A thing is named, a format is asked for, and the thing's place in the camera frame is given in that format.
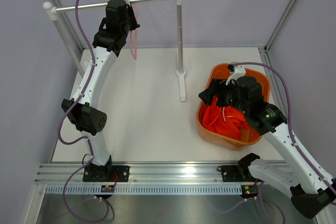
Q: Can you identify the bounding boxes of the pink clothes hanger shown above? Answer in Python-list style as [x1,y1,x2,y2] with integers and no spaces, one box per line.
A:
[130,4,139,60]

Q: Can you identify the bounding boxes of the aluminium mounting rail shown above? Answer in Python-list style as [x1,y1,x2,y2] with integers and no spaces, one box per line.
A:
[34,163,297,185]

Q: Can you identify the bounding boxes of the orange shorts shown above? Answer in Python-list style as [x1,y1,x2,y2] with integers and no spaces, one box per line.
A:
[202,98,250,140]

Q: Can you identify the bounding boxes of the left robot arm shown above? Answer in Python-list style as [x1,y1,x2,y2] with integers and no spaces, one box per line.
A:
[61,0,140,183]

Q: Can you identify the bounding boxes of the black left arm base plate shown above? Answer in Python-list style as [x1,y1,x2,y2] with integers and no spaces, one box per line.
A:
[82,165,130,182]

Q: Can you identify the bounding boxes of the white metal clothes rack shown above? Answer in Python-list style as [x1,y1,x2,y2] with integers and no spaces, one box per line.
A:
[43,0,187,102]

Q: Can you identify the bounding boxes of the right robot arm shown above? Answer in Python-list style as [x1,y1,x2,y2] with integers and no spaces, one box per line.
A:
[198,76,335,219]

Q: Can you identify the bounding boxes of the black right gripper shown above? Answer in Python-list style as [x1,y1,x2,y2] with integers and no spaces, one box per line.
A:
[198,78,249,114]

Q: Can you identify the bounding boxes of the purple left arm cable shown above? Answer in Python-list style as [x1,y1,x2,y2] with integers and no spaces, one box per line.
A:
[57,0,116,222]

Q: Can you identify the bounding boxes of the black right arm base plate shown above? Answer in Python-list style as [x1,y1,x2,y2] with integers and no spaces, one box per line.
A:
[217,165,256,183]

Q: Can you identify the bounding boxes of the orange plastic laundry basket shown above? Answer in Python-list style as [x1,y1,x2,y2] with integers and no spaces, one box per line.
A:
[196,63,270,151]

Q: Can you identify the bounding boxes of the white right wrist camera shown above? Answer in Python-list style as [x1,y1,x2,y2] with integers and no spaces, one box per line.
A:
[225,64,246,86]

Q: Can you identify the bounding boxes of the white slotted cable duct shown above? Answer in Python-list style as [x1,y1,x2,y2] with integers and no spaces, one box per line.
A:
[46,184,242,195]

